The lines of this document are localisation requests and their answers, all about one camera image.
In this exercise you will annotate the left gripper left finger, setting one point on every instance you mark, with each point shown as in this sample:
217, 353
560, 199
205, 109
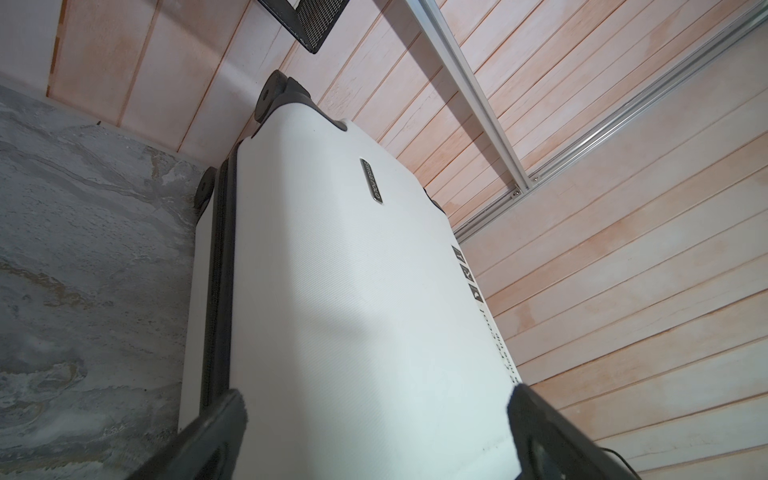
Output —
208, 448

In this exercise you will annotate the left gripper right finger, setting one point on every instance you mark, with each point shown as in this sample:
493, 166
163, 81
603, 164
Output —
548, 446

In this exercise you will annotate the white and black suitcase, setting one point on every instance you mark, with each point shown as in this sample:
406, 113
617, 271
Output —
328, 288

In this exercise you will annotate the black mesh wall basket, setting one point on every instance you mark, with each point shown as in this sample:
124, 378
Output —
309, 22

